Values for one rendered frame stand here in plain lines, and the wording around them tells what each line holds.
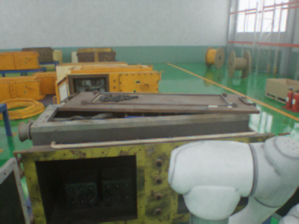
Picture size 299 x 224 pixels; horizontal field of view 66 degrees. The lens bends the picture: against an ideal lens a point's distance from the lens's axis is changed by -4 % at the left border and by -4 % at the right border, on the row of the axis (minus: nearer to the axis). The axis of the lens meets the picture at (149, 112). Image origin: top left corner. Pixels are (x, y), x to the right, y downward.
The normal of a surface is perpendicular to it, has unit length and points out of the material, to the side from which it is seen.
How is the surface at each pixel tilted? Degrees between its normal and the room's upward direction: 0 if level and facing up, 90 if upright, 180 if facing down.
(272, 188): 107
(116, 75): 90
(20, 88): 90
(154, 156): 90
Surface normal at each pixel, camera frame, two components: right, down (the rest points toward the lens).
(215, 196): -0.13, 0.22
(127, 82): 0.18, 0.29
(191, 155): -0.33, -0.66
